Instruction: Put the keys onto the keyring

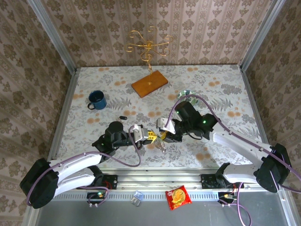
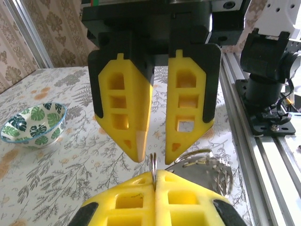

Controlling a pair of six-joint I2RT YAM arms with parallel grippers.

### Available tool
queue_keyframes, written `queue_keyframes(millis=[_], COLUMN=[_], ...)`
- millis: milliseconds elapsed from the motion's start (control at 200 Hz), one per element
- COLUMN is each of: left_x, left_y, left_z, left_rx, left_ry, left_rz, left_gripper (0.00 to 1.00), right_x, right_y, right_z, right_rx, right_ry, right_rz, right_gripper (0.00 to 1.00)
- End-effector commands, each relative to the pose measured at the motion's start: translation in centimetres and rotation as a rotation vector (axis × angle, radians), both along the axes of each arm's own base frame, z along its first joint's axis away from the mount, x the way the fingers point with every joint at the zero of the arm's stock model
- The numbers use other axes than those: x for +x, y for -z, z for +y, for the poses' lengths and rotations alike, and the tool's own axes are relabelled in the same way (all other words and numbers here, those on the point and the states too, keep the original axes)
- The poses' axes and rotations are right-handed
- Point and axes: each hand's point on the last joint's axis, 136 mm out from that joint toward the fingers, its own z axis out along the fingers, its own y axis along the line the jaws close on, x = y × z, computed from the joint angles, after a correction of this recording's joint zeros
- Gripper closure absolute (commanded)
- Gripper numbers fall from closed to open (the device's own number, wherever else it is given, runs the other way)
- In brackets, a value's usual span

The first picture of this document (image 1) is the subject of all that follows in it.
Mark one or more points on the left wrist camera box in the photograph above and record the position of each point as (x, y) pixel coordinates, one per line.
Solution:
(137, 131)

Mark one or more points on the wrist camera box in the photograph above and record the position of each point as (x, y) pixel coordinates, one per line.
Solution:
(164, 124)
(137, 131)

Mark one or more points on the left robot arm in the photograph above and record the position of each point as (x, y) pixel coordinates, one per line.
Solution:
(70, 162)

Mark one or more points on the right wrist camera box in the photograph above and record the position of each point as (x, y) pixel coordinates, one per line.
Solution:
(164, 124)

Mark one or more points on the grey metal shelf panel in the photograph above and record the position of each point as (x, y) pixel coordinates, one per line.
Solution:
(117, 216)

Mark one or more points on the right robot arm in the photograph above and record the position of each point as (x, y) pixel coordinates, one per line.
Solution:
(235, 143)

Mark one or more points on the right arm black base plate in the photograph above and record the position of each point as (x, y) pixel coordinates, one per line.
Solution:
(205, 182)

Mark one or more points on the dark blue mug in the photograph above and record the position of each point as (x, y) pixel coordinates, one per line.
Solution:
(98, 101)

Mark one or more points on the aluminium side rail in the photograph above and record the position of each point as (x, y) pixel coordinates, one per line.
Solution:
(252, 99)
(68, 99)

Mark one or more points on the leaf pattern bowl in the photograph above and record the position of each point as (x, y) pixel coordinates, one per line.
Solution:
(184, 93)

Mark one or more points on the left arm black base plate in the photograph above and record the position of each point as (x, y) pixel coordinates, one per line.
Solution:
(111, 181)

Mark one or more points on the red snack packet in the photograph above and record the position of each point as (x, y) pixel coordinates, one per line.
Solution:
(178, 197)

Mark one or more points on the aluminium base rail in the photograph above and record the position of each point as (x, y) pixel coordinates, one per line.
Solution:
(160, 181)

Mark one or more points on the black key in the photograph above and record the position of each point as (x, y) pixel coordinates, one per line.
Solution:
(123, 117)

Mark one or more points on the aluminium frame post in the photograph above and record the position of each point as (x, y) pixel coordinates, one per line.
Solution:
(261, 33)
(50, 30)

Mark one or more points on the floral table cover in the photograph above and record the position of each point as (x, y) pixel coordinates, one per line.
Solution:
(164, 160)

